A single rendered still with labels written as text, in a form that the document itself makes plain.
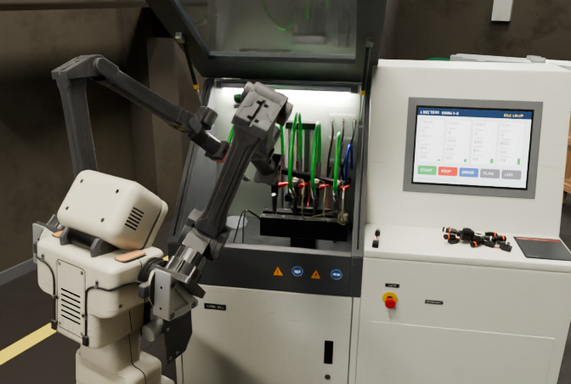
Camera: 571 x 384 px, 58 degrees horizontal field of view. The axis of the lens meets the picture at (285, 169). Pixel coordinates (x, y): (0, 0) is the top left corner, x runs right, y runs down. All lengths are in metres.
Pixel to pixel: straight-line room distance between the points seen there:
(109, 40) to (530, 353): 3.28
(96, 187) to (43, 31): 2.53
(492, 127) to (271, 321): 1.07
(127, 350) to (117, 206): 0.39
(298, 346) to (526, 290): 0.82
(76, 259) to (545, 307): 1.48
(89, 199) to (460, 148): 1.30
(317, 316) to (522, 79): 1.12
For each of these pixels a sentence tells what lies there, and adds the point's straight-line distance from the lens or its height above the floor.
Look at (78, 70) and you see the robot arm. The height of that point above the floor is 1.61.
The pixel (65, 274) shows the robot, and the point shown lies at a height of 1.18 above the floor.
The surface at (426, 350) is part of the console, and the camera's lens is 2.03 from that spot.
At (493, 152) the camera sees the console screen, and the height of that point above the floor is 1.26.
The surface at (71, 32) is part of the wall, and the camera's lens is 3.88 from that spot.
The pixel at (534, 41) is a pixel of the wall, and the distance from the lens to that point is 8.73.
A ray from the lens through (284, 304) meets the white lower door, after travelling 1.94.
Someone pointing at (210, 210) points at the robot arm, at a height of 1.34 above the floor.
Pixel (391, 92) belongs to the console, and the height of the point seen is 1.46.
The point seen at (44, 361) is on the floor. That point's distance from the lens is 3.10.
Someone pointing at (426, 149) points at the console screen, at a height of 1.26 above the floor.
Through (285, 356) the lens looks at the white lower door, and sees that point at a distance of 2.07.
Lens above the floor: 1.81
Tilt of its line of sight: 19 degrees down
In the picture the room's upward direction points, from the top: 1 degrees clockwise
